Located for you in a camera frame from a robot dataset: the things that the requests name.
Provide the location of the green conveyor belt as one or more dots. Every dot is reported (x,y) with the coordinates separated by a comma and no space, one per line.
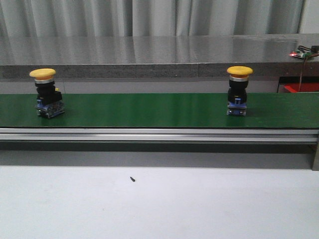
(190,110)

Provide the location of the grey stone counter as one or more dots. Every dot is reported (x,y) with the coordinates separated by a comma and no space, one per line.
(154,64)

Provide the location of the small green circuit board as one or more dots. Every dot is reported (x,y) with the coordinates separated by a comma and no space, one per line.
(302,54)

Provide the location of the red plastic bin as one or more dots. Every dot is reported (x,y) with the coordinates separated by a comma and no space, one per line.
(306,87)

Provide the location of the yellow mushroom push button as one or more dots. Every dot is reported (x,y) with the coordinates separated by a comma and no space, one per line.
(49,102)
(237,96)

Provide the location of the white curtain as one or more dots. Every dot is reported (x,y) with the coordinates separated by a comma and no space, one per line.
(44,18)

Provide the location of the aluminium conveyor frame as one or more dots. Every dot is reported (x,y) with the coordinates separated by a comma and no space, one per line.
(167,147)

